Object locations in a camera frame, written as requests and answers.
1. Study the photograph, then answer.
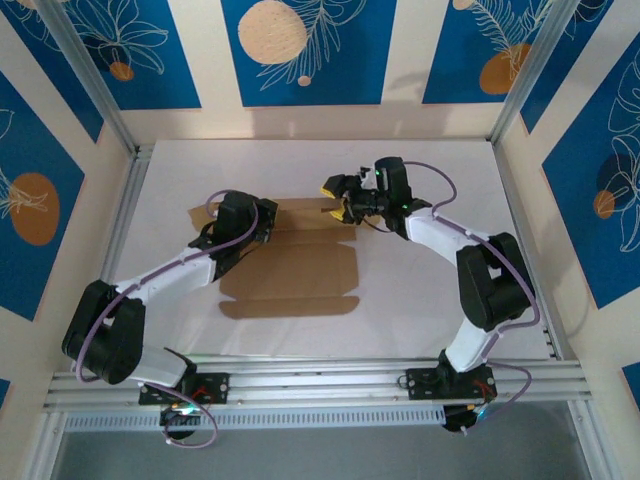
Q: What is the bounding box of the grey slotted cable duct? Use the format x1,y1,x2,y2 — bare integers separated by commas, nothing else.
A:
62,405,446,434

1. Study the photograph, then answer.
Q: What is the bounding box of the aluminium corner post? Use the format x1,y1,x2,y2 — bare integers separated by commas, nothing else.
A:
37,0,140,156
489,0,581,146

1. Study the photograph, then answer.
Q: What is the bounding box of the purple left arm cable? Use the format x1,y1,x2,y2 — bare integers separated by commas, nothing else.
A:
73,188,261,384

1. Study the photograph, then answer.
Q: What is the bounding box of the aluminium lower frame leg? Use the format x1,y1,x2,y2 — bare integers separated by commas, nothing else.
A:
567,399,604,480
29,407,69,480

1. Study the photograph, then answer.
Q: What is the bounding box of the black controller board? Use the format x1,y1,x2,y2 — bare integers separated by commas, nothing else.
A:
158,402,201,441
442,403,489,436

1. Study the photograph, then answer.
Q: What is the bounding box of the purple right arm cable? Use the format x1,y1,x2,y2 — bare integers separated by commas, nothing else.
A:
403,160,541,417

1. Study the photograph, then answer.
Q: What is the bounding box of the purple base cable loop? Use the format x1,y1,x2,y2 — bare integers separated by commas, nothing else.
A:
162,399,220,450

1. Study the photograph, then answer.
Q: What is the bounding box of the aluminium side rail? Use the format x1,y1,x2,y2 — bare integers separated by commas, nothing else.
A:
74,144,156,361
492,142,566,361

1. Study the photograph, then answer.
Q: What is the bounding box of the brown cardboard box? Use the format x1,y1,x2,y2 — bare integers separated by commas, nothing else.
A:
187,197,361,320

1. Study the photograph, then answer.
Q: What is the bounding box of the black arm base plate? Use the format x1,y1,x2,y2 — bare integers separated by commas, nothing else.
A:
405,366,497,402
138,372,231,406

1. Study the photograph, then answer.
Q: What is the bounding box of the aluminium front frame rail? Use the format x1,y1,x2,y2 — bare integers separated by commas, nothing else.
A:
42,355,594,412

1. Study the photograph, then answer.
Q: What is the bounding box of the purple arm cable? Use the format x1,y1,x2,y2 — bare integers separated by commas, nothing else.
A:
73,188,261,384
403,160,541,417

